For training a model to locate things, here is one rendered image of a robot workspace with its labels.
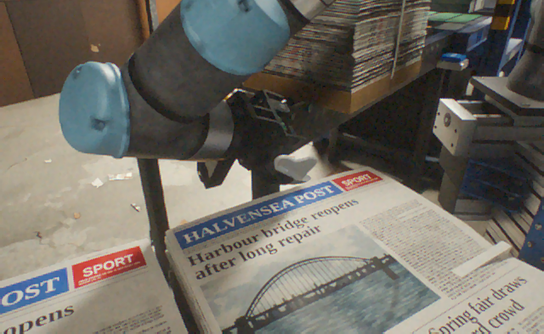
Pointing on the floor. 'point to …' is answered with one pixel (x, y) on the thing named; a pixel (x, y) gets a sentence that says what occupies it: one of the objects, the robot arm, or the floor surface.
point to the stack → (292, 273)
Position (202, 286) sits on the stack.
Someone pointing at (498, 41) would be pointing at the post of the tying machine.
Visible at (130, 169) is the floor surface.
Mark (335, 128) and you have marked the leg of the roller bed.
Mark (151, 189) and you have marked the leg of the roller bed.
